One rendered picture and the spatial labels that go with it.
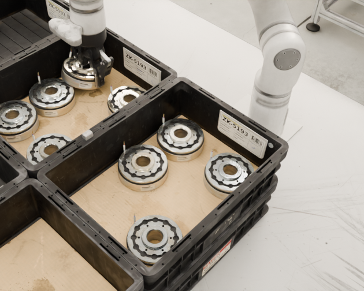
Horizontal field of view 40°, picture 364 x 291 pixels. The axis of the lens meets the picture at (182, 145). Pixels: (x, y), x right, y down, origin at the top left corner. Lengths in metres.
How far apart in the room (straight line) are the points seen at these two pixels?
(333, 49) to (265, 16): 1.81
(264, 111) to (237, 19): 1.82
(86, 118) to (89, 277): 0.40
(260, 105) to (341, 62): 1.66
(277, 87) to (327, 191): 0.29
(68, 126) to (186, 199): 0.33
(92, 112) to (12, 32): 0.39
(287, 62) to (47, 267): 0.64
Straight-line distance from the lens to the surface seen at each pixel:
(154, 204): 0.99
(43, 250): 0.96
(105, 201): 1.00
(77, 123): 1.15
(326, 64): 2.78
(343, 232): 1.19
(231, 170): 1.04
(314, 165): 1.29
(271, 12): 1.10
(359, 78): 2.76
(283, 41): 1.08
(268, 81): 1.13
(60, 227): 0.94
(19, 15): 1.51
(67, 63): 1.22
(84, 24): 1.07
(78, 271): 0.93
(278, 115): 1.22
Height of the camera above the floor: 1.65
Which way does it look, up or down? 48 degrees down
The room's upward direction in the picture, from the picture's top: 4 degrees clockwise
